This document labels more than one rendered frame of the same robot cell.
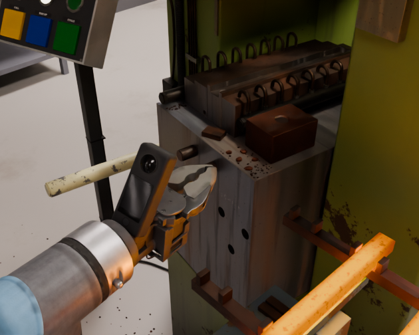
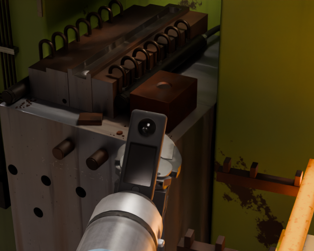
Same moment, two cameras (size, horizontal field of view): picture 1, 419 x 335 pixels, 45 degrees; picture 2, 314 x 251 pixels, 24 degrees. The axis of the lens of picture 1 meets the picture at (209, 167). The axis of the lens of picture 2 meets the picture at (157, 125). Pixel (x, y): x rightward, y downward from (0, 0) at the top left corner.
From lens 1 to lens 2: 0.49 m
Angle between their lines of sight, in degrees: 23
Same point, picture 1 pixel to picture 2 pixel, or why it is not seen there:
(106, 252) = (146, 214)
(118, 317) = not seen: outside the picture
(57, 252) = (111, 223)
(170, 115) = (25, 114)
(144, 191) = (148, 154)
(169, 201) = not seen: hidden behind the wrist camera
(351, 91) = (228, 42)
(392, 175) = (287, 113)
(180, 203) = (166, 165)
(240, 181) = not seen: hidden behind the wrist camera
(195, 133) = (69, 124)
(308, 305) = (295, 227)
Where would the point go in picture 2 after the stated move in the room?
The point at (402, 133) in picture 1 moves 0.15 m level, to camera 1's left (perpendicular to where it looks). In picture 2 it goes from (289, 69) to (219, 85)
